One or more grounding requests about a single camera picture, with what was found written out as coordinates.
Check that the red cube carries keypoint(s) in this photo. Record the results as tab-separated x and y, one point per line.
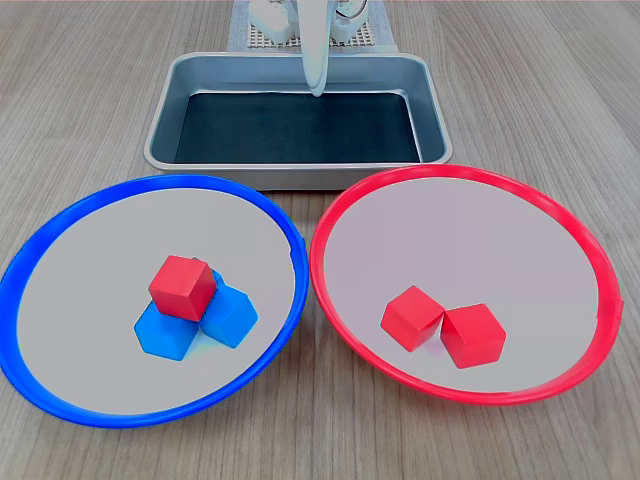
182	290
472	337
410	320

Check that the steel tray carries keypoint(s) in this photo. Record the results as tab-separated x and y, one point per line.
300	75

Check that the black tray mat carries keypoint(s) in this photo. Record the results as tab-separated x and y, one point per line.
300	130

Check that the red-rimmed white plate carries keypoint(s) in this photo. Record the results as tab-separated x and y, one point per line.
475	240

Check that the blue cube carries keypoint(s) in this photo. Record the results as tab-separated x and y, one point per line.
232	317
162	337
217	281

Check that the blue-rimmed white plate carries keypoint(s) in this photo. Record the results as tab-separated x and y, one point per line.
100	300

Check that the pale perforated base plate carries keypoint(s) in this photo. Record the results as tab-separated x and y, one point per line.
361	39

